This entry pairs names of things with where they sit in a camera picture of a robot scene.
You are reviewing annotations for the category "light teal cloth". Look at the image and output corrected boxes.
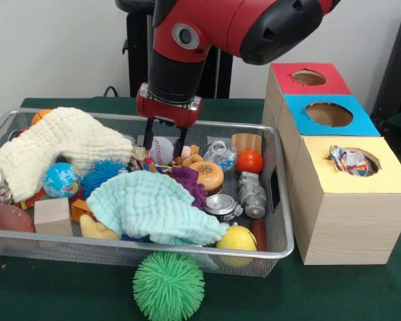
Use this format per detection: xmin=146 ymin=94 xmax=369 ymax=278
xmin=86 ymin=171 xmax=230 ymax=247

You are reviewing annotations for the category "cream knitted cloth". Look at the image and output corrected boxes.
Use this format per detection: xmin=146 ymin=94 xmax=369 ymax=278
xmin=0 ymin=106 xmax=137 ymax=203

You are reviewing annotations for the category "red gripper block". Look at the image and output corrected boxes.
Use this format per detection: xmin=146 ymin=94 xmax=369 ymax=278
xmin=136 ymin=83 xmax=203 ymax=157

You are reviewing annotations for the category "blue puffer ball with eyes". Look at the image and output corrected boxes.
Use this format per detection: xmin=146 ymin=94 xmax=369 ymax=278
xmin=82 ymin=157 xmax=130 ymax=198

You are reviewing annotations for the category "green spiky puffer ball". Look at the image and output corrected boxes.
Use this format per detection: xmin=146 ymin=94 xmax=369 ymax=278
xmin=132 ymin=251 xmax=207 ymax=321

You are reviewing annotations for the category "wooden box with three holes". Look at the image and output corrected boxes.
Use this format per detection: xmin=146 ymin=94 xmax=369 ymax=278
xmin=261 ymin=62 xmax=401 ymax=266

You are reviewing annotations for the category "yellow ball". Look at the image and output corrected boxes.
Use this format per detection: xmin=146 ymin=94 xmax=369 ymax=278
xmin=216 ymin=225 xmax=258 ymax=268

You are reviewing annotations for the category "plain wooden cube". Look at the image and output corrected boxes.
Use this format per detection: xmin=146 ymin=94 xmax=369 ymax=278
xmin=33 ymin=197 xmax=74 ymax=237

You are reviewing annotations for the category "colourful patterned cloth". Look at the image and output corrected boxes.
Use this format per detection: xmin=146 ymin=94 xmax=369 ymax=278
xmin=329 ymin=145 xmax=369 ymax=177

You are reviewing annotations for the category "grey wire mesh bin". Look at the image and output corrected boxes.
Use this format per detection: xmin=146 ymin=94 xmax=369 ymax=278
xmin=0 ymin=107 xmax=295 ymax=278

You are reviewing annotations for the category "orange toy basketball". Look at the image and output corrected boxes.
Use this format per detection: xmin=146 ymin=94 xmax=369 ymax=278
xmin=31 ymin=109 xmax=53 ymax=126

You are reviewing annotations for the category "globe print ball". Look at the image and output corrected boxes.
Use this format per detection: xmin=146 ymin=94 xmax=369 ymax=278
xmin=42 ymin=163 xmax=83 ymax=198

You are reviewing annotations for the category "colourful polka dot cloth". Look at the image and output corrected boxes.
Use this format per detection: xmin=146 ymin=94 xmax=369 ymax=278
xmin=132 ymin=146 xmax=173 ymax=173

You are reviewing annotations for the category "white baseball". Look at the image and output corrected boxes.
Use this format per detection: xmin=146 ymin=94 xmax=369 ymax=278
xmin=149 ymin=136 xmax=174 ymax=165

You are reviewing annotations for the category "purple spiky ball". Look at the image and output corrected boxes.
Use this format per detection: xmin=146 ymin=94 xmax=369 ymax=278
xmin=172 ymin=166 xmax=209 ymax=211

